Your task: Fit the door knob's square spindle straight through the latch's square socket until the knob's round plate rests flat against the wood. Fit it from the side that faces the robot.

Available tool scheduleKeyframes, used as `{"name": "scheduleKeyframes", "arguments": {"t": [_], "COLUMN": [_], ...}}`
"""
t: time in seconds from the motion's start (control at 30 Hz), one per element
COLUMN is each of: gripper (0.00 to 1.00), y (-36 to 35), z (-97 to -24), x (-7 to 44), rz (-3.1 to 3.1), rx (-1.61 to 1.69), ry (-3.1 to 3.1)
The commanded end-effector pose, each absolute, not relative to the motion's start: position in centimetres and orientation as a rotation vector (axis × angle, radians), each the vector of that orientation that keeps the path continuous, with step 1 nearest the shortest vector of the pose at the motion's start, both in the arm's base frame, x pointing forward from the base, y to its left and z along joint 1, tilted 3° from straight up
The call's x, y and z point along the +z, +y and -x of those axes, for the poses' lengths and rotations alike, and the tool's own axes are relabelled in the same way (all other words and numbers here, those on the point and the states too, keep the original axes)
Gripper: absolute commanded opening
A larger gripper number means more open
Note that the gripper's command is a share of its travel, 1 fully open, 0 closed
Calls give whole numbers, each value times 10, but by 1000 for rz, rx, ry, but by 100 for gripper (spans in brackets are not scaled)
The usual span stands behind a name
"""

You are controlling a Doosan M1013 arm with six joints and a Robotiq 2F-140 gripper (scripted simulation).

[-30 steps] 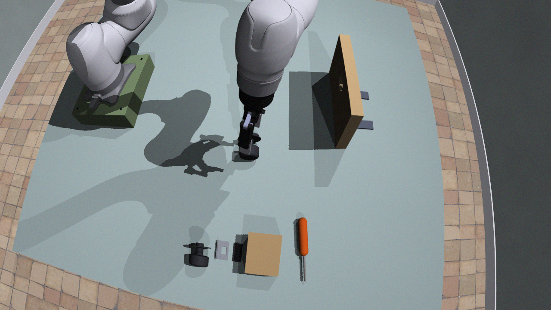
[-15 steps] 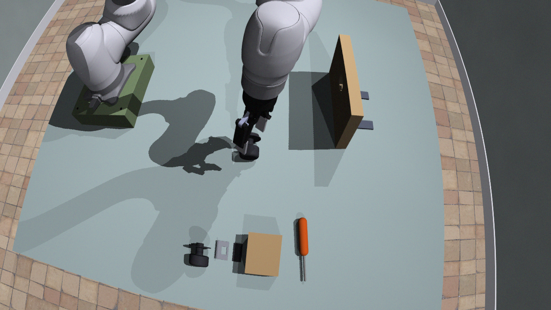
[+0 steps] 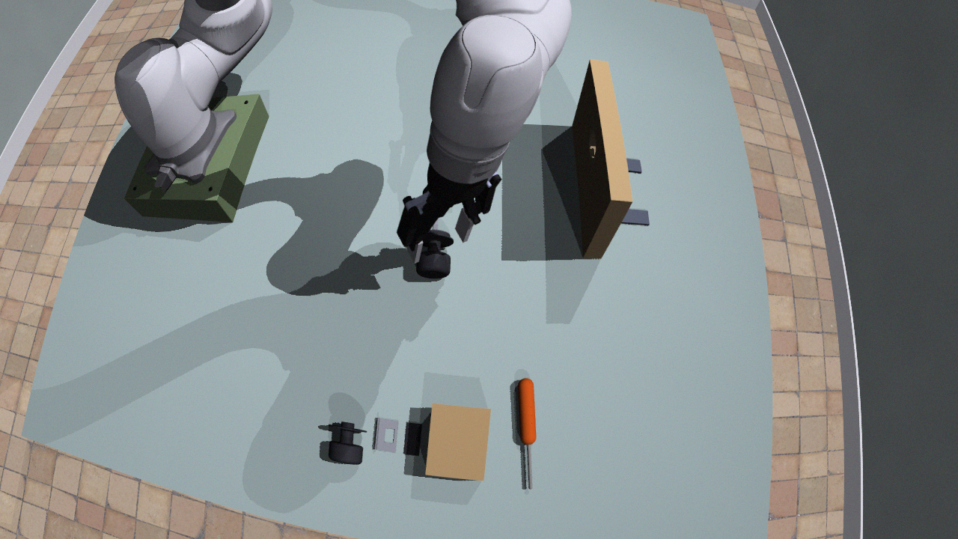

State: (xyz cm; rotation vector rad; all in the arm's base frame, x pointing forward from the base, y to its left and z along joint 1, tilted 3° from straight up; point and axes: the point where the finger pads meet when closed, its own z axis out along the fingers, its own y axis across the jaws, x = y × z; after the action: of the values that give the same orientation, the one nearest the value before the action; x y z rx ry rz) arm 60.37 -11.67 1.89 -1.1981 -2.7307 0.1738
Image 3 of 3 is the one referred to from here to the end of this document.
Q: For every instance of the orange-handled screwdriver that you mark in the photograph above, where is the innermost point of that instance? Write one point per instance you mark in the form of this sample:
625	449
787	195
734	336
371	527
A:
527	420

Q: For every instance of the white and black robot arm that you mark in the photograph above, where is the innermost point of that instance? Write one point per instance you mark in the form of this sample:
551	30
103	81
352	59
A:
486	84

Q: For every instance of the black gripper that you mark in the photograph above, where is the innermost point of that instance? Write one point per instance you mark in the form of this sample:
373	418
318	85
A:
420	214

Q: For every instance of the tan wooden door panel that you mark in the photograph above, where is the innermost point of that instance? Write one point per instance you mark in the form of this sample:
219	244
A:
603	178

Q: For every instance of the black door knob with metal spindle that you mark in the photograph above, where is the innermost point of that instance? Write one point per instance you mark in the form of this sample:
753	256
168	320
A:
434	263

